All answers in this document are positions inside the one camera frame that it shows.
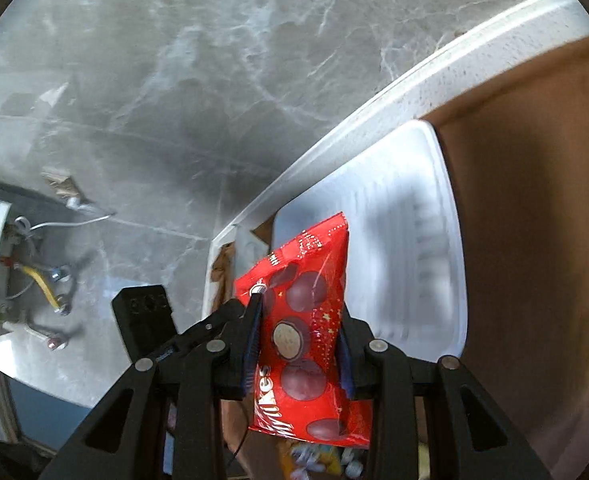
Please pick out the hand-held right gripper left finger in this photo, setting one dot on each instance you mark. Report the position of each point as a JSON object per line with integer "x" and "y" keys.
{"x": 250, "y": 356}

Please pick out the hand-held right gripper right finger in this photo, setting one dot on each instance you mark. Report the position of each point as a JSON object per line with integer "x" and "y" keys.
{"x": 345, "y": 366}

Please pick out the red chocolate ball packet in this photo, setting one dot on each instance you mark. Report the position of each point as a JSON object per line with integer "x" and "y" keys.
{"x": 314, "y": 285}

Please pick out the white plastic tray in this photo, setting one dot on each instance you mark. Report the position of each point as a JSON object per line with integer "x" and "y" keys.
{"x": 399, "y": 210}

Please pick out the cardboard scrap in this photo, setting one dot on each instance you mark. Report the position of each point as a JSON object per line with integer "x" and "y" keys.
{"x": 60, "y": 186}

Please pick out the brown tablecloth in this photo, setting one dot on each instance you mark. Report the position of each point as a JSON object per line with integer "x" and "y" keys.
{"x": 524, "y": 210}

